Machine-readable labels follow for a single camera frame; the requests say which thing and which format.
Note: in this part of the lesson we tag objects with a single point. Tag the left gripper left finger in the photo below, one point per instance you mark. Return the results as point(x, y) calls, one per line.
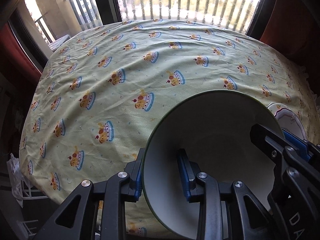
point(76, 217)

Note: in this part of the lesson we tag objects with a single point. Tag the white rack with bag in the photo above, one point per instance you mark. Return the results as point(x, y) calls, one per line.
point(22, 203)

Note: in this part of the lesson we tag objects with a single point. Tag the balcony railing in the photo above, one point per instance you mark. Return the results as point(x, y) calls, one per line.
point(57, 18)

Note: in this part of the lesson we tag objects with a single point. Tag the white air conditioner unit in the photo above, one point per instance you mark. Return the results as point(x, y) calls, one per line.
point(57, 43)

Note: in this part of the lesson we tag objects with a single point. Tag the red pattern white dish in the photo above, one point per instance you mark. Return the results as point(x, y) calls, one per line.
point(289, 121)

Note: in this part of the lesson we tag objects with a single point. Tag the beaded rim floral plate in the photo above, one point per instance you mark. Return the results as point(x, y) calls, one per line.
point(274, 107)

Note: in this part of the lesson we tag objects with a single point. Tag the floral bowl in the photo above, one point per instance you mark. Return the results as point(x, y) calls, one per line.
point(213, 128)

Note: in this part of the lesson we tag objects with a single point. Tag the red curtain right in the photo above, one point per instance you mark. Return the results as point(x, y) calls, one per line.
point(293, 28)

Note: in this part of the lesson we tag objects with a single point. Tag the black window frame post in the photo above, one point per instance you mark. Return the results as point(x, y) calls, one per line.
point(109, 11)

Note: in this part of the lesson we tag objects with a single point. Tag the red curtain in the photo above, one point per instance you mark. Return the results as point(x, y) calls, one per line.
point(14, 53)
point(293, 28)

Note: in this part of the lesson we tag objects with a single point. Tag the yellow patterned tablecloth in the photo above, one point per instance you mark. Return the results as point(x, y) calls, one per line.
point(103, 91)

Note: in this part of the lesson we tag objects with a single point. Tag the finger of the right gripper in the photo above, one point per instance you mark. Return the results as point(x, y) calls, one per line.
point(306, 150)
point(275, 147)

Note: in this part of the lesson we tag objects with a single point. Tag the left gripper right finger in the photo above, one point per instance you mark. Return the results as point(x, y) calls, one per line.
point(247, 218)

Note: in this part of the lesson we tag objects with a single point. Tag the red curtain left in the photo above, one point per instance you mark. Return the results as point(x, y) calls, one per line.
point(14, 53)

